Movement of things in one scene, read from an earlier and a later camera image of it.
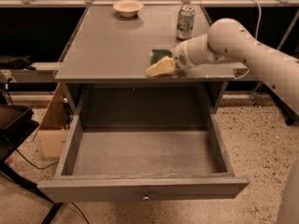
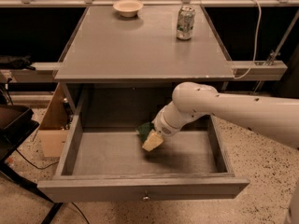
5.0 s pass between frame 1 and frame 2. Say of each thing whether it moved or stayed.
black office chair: stayed
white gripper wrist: moved
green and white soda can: stayed
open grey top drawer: stayed
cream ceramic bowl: stayed
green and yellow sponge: moved
